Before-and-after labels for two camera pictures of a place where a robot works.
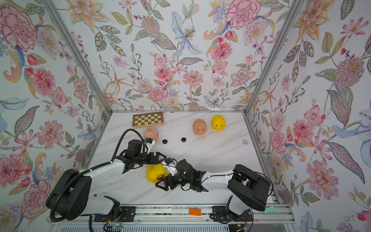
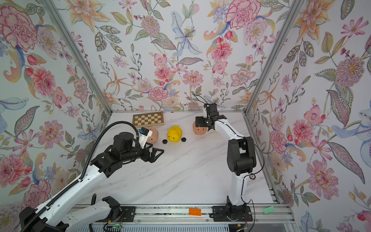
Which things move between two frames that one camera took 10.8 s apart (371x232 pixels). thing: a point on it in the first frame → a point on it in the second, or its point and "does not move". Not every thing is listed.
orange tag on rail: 194,211 does not move
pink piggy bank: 199,126 does not move
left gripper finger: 155,159 → 153,157
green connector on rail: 269,209 does not move
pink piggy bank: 150,132 does not move
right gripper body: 184,181 → 204,122
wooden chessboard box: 148,120 does not move
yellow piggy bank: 152,171 → 174,134
